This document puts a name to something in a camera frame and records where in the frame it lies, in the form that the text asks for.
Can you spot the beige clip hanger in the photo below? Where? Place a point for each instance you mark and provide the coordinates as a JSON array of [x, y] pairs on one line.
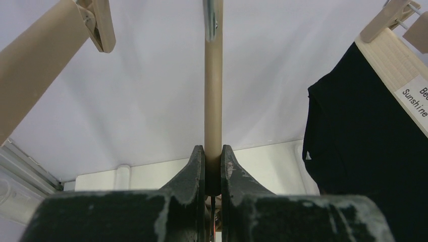
[[213, 94], [32, 61], [393, 14]]

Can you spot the black underwear beige waistband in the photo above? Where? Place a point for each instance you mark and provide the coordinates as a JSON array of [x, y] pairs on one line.
[[366, 132]]

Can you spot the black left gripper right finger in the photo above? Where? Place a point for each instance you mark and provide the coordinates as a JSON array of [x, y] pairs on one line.
[[250, 212]]

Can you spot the white clothes rack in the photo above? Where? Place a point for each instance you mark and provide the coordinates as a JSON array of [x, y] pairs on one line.
[[278, 167]]

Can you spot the aluminium frame profile left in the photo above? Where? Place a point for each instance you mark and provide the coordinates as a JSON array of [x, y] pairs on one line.
[[24, 184]]

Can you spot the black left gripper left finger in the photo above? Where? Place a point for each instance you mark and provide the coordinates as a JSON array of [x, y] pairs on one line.
[[175, 212]]

